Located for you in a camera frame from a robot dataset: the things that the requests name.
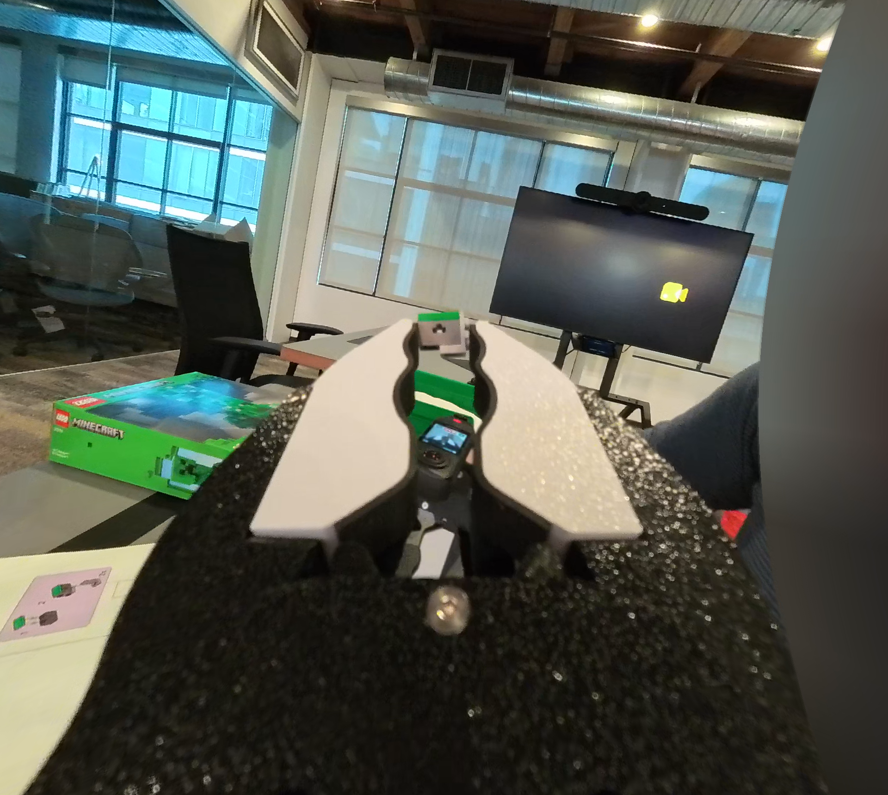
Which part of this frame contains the green toy set box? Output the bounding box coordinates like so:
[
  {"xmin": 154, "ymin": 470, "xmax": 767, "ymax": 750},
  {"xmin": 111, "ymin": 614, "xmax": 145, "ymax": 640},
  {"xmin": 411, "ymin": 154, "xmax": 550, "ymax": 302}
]
[{"xmin": 49, "ymin": 371, "xmax": 294, "ymax": 502}]

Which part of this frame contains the black office chair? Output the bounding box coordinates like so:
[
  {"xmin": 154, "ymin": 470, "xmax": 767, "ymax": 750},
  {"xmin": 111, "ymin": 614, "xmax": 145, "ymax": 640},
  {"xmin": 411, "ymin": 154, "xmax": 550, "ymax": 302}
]
[{"xmin": 165, "ymin": 223, "xmax": 345, "ymax": 388}]

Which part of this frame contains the rectangular wall duct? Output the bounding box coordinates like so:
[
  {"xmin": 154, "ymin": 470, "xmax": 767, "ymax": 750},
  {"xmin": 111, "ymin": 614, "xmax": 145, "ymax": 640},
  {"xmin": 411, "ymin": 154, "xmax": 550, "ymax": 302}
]
[{"xmin": 246, "ymin": 0, "xmax": 308, "ymax": 106}]

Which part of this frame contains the green plastic bin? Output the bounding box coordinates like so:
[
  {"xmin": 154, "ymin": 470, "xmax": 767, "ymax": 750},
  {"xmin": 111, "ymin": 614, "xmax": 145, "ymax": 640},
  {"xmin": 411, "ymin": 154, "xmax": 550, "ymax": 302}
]
[{"xmin": 412, "ymin": 372, "xmax": 481, "ymax": 436}]

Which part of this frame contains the dark grey panel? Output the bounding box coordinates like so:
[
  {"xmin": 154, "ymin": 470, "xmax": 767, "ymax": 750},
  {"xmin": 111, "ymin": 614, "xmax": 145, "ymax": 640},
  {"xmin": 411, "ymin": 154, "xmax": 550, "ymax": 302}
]
[{"xmin": 755, "ymin": 0, "xmax": 888, "ymax": 795}]

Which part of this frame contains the large black monitor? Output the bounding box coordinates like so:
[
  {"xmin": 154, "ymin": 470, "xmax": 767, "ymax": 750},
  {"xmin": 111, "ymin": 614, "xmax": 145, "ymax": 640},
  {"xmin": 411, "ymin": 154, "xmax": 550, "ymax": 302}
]
[{"xmin": 488, "ymin": 186, "xmax": 756, "ymax": 364}]

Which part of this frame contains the black video bar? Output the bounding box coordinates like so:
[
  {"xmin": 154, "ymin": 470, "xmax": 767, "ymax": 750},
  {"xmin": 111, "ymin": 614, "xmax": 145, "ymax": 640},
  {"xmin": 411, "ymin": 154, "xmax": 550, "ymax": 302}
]
[{"xmin": 575, "ymin": 181, "xmax": 710, "ymax": 220}]

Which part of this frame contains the grey brick with green plate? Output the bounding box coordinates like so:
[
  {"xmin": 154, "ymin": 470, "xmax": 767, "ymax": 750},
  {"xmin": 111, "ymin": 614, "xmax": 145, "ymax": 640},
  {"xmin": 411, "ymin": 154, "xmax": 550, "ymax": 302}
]
[{"xmin": 415, "ymin": 311, "xmax": 467, "ymax": 356}]

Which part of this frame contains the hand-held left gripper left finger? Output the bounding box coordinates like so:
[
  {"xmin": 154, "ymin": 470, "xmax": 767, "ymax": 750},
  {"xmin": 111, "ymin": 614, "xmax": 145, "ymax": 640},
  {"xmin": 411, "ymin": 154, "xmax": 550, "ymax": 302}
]
[{"xmin": 247, "ymin": 319, "xmax": 419, "ymax": 544}]

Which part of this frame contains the instruction booklet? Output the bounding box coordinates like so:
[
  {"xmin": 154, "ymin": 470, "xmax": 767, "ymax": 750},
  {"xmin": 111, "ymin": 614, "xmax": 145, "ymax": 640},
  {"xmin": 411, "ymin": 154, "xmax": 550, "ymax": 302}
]
[{"xmin": 0, "ymin": 541, "xmax": 158, "ymax": 795}]

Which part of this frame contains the grey table with wooden edge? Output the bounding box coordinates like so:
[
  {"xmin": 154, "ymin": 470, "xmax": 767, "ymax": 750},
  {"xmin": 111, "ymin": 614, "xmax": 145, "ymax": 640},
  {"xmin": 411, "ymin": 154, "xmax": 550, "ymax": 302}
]
[{"xmin": 282, "ymin": 323, "xmax": 391, "ymax": 381}]

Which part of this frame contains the small metal air duct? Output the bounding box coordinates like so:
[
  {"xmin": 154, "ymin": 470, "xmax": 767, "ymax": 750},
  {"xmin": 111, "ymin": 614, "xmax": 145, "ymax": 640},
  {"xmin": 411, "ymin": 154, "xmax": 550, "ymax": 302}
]
[{"xmin": 384, "ymin": 55, "xmax": 800, "ymax": 166}]

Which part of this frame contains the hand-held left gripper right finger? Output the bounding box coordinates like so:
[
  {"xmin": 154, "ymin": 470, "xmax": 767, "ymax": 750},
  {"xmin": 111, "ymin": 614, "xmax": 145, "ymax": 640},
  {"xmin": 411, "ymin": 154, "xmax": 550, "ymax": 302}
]
[{"xmin": 470, "ymin": 321, "xmax": 644, "ymax": 544}]

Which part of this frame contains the duct vent grille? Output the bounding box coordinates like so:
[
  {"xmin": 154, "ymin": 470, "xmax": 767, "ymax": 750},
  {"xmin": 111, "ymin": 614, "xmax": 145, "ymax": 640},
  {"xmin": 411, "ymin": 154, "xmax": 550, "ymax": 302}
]
[{"xmin": 428, "ymin": 48, "xmax": 515, "ymax": 95}]

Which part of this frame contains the black monitor stand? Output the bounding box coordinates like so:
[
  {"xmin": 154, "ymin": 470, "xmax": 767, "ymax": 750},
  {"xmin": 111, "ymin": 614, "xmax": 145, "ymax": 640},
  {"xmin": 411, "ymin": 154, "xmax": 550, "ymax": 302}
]
[{"xmin": 552, "ymin": 330, "xmax": 654, "ymax": 429}]

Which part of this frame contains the grey chair behind glass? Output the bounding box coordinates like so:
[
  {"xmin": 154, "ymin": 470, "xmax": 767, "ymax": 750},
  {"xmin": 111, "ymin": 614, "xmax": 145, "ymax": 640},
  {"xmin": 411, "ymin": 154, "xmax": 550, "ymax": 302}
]
[{"xmin": 28, "ymin": 211, "xmax": 169, "ymax": 353}]

